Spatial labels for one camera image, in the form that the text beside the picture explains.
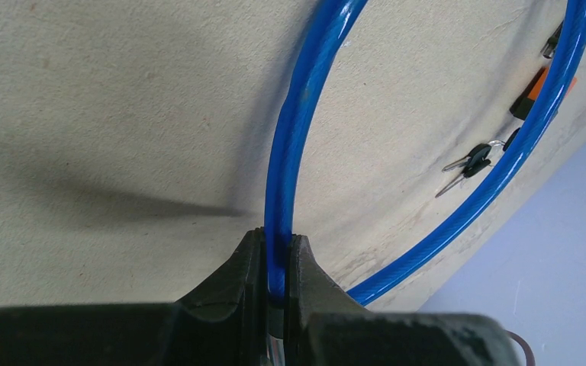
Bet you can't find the blue cable lock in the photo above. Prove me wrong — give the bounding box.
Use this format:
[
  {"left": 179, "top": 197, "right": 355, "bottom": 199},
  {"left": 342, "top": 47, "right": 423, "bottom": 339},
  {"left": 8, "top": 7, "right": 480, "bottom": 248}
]
[{"left": 264, "top": 1, "right": 586, "bottom": 306}]

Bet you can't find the orange black padlock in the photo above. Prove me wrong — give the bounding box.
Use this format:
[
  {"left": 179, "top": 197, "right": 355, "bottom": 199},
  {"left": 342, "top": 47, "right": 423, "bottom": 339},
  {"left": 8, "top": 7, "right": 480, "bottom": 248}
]
[{"left": 509, "top": 21, "right": 564, "bottom": 120}]

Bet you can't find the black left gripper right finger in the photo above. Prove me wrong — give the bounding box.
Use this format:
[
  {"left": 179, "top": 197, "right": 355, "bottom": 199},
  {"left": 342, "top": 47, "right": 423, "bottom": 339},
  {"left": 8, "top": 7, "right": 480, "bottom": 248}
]
[{"left": 285, "top": 236, "right": 520, "bottom": 365}]

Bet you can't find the black-headed key bunch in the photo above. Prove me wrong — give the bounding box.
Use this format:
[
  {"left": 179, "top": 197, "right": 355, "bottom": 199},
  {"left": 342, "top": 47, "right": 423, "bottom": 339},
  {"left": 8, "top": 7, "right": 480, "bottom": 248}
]
[{"left": 435, "top": 127, "right": 520, "bottom": 198}]

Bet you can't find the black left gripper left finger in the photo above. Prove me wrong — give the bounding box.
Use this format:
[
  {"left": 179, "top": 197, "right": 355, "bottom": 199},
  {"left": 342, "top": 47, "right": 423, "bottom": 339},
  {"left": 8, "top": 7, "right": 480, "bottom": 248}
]
[{"left": 0, "top": 229, "right": 266, "bottom": 365}]

